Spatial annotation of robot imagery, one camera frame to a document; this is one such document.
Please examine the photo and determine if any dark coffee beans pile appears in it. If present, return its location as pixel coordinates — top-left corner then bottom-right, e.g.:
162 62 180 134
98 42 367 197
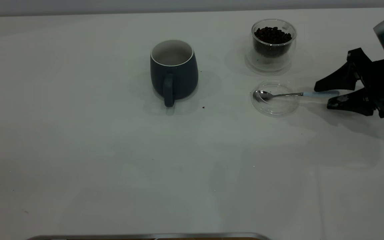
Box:
253 27 293 59

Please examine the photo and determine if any clear round glass lid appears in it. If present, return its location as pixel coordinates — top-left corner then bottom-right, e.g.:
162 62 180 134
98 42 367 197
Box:
251 81 300 117

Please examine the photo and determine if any dark grey ceramic mug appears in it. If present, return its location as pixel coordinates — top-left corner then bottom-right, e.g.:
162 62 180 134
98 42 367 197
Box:
150 40 199 108

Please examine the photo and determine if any clear double-wall glass cup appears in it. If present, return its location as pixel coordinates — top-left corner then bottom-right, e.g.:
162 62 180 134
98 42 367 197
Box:
245 19 297 72

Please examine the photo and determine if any silver metal frame bar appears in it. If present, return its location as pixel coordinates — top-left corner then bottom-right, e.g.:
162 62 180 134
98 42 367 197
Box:
25 232 272 240

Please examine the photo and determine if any metal spoon light blue handle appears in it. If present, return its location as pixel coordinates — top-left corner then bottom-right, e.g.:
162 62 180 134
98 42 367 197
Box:
253 89 341 102

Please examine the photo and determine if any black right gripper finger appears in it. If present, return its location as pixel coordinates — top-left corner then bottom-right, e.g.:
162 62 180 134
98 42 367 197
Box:
314 48 372 92
327 87 379 117

